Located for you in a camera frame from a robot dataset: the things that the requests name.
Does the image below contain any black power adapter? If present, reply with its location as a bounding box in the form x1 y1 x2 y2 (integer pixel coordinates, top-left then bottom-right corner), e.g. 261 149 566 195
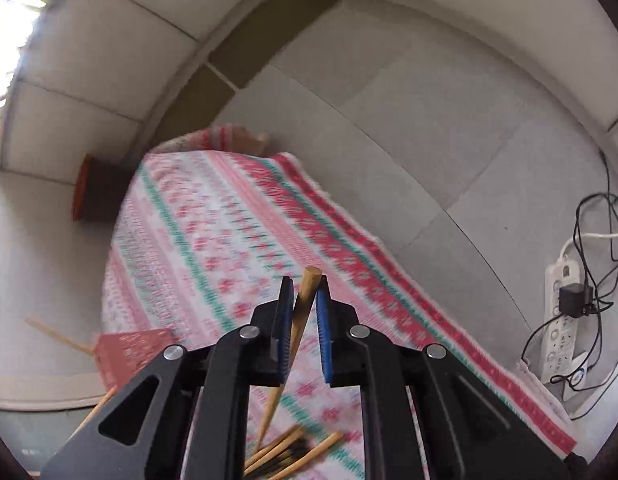
559 283 594 318

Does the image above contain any white cable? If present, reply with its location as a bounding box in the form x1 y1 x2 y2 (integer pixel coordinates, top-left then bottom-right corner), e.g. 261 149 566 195
558 228 618 261

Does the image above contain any pink perforated utensil holder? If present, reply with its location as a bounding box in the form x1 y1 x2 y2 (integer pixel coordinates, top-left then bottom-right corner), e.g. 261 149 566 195
93 330 175 390

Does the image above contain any dark red-rimmed waste bin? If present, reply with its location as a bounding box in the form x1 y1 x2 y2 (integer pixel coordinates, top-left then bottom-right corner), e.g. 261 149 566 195
71 155 133 223

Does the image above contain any white power strip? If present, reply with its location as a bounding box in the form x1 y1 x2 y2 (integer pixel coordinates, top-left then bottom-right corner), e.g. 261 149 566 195
540 256 582 384

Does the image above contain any black chopstick gold band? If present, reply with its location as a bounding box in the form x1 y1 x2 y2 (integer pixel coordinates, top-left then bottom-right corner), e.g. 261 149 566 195
246 438 310 479

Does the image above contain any patterned woven tablecloth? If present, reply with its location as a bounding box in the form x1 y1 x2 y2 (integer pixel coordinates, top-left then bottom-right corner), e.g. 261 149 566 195
103 127 575 460

